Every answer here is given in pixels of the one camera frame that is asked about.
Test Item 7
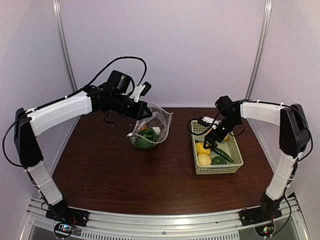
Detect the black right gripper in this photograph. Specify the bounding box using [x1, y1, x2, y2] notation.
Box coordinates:
[204, 115, 241, 149]

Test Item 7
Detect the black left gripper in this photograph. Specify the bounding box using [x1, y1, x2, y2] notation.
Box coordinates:
[110, 92, 152, 120]

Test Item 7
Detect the yellow lemon toy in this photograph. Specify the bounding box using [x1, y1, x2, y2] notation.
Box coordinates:
[195, 142, 211, 155]

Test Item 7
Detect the beige walnut toy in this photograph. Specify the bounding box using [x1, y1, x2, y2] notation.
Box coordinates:
[197, 153, 212, 166]

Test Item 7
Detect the orange mango slice toy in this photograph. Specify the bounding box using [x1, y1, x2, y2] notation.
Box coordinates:
[223, 134, 229, 142]

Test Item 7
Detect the brown potato toy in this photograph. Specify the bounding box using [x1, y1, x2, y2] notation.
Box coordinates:
[140, 124, 149, 131]

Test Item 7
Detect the clear zip top bag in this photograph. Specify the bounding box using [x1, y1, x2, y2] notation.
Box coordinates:
[127, 103, 173, 149]

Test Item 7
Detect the green bok choy toy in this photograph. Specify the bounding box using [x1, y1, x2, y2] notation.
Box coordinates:
[133, 126, 161, 149]

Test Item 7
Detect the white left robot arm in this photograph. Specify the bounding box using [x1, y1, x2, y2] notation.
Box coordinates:
[14, 70, 152, 222]

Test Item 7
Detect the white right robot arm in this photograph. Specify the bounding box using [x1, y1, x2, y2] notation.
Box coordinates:
[197, 95, 313, 221]

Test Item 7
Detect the dark green cucumber toy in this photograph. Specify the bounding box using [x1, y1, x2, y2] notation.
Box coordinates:
[212, 147, 234, 164]

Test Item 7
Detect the green pepper toy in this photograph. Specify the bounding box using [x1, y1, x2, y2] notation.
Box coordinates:
[211, 156, 227, 165]

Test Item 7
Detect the pale green perforated basket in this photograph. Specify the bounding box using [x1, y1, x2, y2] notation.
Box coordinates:
[190, 120, 244, 175]

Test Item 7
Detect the right circuit board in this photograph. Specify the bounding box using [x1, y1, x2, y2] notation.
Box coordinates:
[254, 223, 275, 238]

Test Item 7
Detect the circuit board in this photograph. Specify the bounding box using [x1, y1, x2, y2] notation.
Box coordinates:
[254, 223, 275, 238]
[53, 222, 76, 239]

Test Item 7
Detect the left circuit board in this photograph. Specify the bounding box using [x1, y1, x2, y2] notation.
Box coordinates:
[53, 222, 76, 239]

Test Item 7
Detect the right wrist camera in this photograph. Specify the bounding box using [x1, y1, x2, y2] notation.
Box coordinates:
[197, 116, 220, 129]

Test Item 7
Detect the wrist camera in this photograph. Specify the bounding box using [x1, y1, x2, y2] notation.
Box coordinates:
[197, 116, 220, 129]
[129, 81, 152, 103]

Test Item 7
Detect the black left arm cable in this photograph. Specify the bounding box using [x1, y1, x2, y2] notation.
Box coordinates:
[2, 56, 148, 168]

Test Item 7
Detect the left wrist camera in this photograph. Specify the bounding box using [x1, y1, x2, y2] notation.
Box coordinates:
[129, 81, 152, 103]

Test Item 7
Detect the black right camera cable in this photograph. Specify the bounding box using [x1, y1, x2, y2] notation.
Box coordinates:
[186, 109, 223, 137]

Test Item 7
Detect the aluminium front rail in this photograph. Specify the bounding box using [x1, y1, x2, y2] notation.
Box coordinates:
[17, 196, 311, 240]

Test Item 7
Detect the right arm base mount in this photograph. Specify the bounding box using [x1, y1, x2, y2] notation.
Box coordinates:
[238, 206, 283, 227]

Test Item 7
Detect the left aluminium corner post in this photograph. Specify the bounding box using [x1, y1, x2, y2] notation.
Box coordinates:
[52, 0, 78, 92]

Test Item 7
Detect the aluminium corner post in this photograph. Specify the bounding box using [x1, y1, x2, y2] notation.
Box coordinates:
[52, 0, 78, 92]
[245, 0, 273, 99]

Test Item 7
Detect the right aluminium corner post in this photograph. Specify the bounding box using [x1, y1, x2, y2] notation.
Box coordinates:
[245, 0, 273, 99]

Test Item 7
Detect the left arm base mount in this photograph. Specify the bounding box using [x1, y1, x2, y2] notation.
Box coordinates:
[45, 202, 89, 227]

